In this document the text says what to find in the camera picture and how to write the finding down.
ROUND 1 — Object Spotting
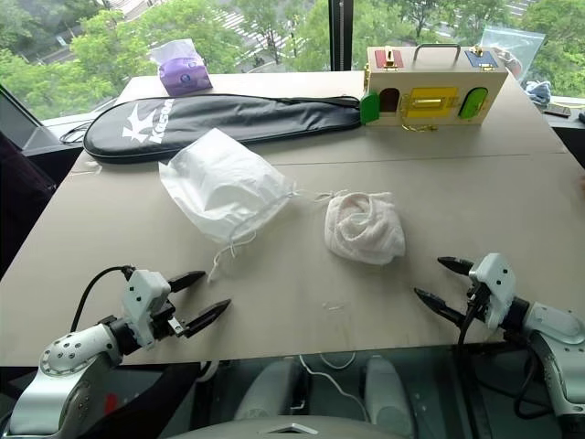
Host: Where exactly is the black window pillar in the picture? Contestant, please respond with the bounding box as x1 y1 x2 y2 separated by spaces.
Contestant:
328 0 356 72

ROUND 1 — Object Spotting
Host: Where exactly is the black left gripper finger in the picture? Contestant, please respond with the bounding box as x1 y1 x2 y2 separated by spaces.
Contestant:
165 270 207 294
182 299 233 339

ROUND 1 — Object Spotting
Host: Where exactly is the thin white cable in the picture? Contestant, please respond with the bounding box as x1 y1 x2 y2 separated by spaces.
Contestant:
298 351 369 422

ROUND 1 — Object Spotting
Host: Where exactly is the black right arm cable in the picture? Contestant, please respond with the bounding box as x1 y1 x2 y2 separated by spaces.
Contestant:
457 283 550 418

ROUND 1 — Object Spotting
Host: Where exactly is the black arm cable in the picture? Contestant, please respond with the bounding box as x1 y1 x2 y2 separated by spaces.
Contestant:
69 264 137 333
457 283 550 418

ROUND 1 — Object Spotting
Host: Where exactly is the clear plastic zip bag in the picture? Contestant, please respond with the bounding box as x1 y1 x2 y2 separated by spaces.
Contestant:
478 24 548 86

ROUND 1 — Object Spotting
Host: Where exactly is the thin black cable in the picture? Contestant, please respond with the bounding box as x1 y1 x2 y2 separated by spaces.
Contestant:
58 121 101 146

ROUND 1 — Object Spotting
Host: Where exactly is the dark maroon cloth shape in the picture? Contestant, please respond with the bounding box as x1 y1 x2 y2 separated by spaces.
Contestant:
0 131 58 278

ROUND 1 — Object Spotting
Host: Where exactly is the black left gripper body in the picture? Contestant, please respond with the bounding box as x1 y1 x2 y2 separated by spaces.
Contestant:
149 298 190 343

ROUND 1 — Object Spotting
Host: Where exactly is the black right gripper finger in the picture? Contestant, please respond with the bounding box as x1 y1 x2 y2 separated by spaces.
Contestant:
436 256 477 277
412 287 468 327

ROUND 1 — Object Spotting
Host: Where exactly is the black racket bag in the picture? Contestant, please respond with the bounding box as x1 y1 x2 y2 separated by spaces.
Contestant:
82 92 363 165

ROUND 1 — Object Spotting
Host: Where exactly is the blue cloth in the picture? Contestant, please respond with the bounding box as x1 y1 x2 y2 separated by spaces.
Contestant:
523 79 555 109

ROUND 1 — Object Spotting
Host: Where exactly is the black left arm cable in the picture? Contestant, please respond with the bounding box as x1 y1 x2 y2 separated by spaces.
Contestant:
69 264 137 333

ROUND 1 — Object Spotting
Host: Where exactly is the purple tissue pack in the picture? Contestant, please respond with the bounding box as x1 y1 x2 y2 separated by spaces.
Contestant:
149 38 214 98

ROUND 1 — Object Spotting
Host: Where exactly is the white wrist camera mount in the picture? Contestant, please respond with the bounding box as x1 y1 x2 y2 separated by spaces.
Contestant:
121 269 172 351
467 252 518 331

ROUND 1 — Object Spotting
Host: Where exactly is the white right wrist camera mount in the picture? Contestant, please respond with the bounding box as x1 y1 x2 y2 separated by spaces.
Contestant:
467 252 518 331

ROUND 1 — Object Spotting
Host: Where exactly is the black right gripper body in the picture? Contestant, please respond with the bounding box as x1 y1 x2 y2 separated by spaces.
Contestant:
463 280 493 327

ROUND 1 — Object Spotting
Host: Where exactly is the white drawstring bag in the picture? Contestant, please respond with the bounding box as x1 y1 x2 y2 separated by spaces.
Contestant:
157 127 330 284

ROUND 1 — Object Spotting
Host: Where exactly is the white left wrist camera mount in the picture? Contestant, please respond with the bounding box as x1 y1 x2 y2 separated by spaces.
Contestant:
121 269 172 351

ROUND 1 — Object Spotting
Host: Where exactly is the grey rounded robot leg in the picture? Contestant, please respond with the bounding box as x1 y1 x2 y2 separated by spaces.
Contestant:
362 355 416 438
233 358 313 424

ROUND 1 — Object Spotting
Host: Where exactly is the wooden lock box toy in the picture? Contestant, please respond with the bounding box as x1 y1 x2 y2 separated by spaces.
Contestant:
359 42 507 134

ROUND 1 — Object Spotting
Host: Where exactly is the white cloth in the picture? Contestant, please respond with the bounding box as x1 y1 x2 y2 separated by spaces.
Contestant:
323 189 407 266

